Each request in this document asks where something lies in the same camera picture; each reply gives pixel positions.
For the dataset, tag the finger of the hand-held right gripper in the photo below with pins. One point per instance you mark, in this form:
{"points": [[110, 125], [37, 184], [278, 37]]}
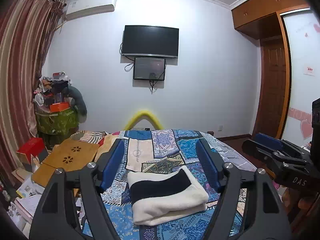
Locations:
{"points": [[257, 152], [268, 138]]}

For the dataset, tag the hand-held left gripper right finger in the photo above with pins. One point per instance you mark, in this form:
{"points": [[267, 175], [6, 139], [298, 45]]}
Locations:
{"points": [[207, 165]]}

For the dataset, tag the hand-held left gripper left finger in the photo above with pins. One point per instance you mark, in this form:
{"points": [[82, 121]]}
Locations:
{"points": [[112, 165]]}

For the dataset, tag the cream and black striped sweater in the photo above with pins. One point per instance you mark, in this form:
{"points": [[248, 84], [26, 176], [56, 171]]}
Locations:
{"points": [[170, 205]]}

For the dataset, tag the beige patterned blanket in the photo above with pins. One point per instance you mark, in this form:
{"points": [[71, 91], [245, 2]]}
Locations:
{"points": [[105, 142]]}

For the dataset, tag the white power strip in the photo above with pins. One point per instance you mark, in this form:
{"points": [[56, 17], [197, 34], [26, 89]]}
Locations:
{"points": [[141, 129]]}

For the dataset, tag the wooden lap desk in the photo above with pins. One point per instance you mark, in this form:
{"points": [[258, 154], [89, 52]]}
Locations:
{"points": [[65, 155]]}

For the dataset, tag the brown wooden door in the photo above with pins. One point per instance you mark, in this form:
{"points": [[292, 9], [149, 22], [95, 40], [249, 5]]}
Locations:
{"points": [[273, 87]]}

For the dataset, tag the blue patchwork blanket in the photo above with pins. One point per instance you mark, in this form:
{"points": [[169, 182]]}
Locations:
{"points": [[160, 142]]}

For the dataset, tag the yellow foam tube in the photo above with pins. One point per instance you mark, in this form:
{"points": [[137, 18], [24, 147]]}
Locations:
{"points": [[143, 113]]}

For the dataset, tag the green cloth-covered cabinet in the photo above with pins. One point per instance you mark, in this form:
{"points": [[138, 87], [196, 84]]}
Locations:
{"points": [[57, 125]]}

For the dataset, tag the grey plush toy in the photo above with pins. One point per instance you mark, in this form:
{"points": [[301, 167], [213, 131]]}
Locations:
{"points": [[78, 105]]}

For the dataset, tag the orange box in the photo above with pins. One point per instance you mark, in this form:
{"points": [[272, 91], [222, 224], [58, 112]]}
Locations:
{"points": [[60, 107]]}

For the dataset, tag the red box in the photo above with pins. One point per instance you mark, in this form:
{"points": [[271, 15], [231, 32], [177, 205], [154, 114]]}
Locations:
{"points": [[30, 146]]}

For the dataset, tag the white paper sheets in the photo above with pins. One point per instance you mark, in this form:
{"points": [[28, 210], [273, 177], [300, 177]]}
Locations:
{"points": [[27, 202]]}

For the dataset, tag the pile of clutter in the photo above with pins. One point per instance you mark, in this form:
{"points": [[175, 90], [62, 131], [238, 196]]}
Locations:
{"points": [[52, 87]]}

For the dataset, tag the small black monitor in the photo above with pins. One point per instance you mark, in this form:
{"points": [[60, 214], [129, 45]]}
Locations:
{"points": [[149, 68]]}

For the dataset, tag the large black television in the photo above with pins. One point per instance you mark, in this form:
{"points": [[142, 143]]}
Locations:
{"points": [[150, 41]]}

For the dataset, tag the wooden overhead cabinet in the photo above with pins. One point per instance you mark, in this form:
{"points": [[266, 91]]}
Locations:
{"points": [[262, 7]]}

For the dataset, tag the striped red curtain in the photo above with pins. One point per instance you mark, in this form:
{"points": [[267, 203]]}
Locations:
{"points": [[20, 67]]}

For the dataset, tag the white air conditioner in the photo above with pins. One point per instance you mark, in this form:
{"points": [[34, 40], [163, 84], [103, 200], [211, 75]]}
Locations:
{"points": [[90, 7]]}

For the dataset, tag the white wall socket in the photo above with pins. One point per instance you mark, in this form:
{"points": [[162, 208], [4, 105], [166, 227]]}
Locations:
{"points": [[220, 128]]}

